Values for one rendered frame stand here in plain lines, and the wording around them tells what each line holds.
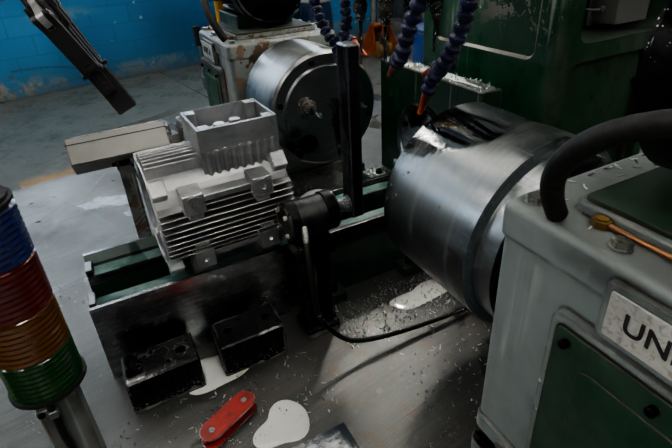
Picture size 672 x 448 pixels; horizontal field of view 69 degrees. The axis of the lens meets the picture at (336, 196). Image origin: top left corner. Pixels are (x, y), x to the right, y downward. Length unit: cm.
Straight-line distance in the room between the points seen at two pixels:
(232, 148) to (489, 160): 36
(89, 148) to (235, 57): 42
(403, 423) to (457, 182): 33
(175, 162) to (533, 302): 50
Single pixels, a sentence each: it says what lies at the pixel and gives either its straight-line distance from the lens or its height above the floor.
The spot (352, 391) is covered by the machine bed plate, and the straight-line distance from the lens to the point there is 75.
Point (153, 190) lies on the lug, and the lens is 70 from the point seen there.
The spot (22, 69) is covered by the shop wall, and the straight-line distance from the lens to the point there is 618.
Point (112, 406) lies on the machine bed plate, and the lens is 82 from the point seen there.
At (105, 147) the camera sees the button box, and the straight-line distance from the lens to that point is 96.
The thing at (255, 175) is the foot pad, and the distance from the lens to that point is 71.
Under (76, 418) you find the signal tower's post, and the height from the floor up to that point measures 98.
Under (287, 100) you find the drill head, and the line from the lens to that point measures 102.
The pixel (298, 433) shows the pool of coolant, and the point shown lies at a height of 80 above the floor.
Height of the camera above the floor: 138
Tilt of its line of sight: 28 degrees down
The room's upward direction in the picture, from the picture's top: 3 degrees counter-clockwise
